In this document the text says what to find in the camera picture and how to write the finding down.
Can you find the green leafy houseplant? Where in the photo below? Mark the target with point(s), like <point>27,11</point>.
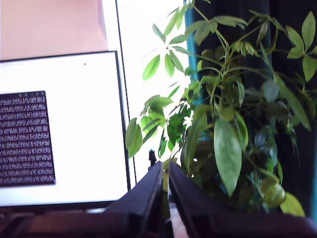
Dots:
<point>227,148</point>

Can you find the black Huawei monitor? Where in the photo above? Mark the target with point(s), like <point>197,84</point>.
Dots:
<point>74,124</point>

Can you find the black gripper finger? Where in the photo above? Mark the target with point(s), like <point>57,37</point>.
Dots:
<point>190,200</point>
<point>146,198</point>

